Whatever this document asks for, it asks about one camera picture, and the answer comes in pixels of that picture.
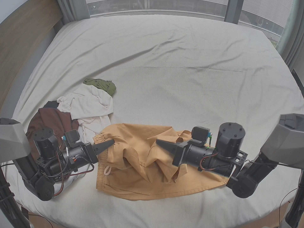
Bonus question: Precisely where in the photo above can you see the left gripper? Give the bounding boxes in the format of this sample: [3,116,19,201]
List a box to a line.
[51,142,99,176]

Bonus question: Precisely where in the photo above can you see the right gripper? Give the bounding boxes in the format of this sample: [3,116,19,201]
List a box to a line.
[172,141,235,177]

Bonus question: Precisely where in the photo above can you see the tan shorts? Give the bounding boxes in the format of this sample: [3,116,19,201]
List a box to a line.
[93,123,229,201]

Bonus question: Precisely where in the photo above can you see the bed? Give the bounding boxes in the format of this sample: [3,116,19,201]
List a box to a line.
[0,0,304,226]

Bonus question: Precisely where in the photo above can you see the brown garment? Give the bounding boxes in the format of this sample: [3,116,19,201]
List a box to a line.
[26,107,80,149]

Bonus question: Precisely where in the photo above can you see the white garment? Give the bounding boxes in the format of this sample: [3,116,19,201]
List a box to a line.
[57,83,115,145]

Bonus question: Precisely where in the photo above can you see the black garment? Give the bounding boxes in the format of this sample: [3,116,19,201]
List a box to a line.
[43,100,59,109]

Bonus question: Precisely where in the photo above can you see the olive green garment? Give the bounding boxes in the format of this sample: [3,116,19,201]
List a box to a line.
[83,78,117,97]

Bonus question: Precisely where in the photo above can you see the grey-green curtain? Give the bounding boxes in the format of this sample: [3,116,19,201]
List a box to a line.
[53,0,92,24]
[275,0,304,67]

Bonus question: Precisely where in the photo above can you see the window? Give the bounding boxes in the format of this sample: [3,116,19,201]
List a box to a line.
[81,0,295,41]

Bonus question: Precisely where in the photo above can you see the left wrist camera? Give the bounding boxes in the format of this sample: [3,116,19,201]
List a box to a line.
[64,130,81,149]

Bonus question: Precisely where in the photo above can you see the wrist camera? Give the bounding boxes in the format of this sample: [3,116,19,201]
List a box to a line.
[64,130,81,149]
[191,126,211,148]

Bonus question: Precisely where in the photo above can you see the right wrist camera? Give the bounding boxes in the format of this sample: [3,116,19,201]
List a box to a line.
[191,126,211,148]

